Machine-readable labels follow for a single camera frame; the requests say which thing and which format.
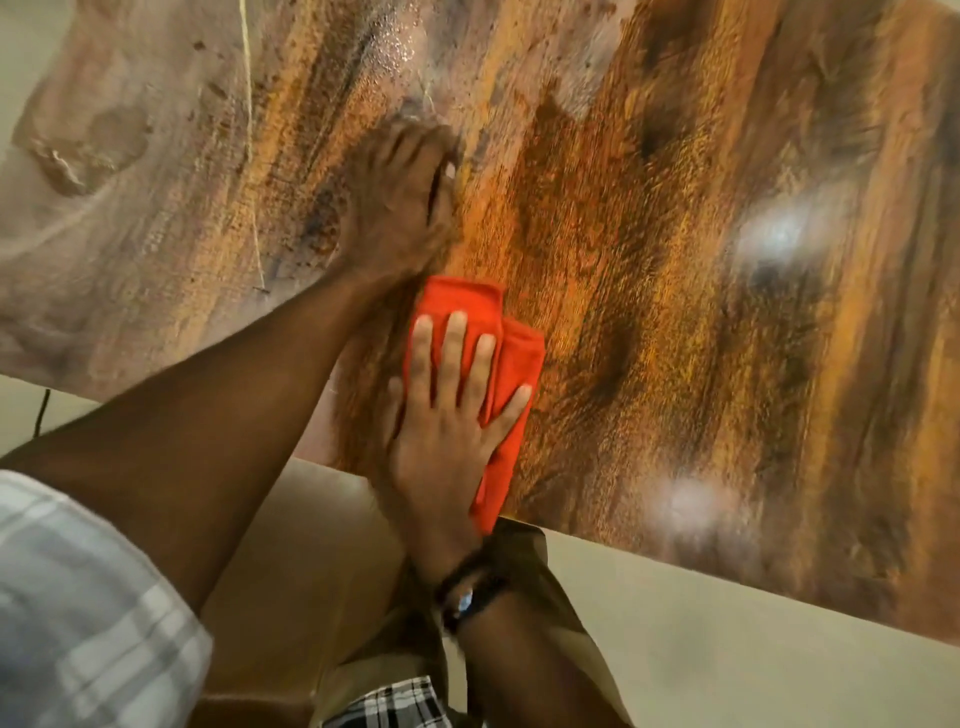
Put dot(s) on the person's left hand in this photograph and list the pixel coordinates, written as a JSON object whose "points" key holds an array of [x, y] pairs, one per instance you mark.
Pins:
{"points": [[397, 210]]}

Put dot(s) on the person's right hand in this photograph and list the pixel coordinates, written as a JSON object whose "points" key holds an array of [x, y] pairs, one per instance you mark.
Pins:
{"points": [[439, 465]]}

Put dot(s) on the red cleaning cloth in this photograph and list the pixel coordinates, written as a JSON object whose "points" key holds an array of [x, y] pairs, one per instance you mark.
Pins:
{"points": [[465, 292]]}

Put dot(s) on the person's right forearm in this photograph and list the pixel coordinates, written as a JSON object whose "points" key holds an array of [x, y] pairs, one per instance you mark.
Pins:
{"points": [[517, 675]]}

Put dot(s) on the person's left forearm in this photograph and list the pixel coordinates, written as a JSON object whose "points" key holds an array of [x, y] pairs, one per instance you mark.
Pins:
{"points": [[210, 450]]}

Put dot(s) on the khaki trousers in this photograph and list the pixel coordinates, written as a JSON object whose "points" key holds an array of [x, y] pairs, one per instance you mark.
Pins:
{"points": [[540, 570]]}

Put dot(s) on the brown wooden chair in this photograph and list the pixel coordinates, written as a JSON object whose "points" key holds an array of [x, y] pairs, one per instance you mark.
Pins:
{"points": [[315, 555]]}

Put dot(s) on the wooden table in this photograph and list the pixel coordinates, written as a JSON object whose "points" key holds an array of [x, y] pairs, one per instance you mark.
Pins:
{"points": [[675, 262]]}

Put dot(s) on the black white plaid shirt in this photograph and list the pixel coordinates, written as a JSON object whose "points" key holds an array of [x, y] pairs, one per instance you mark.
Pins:
{"points": [[82, 615]]}

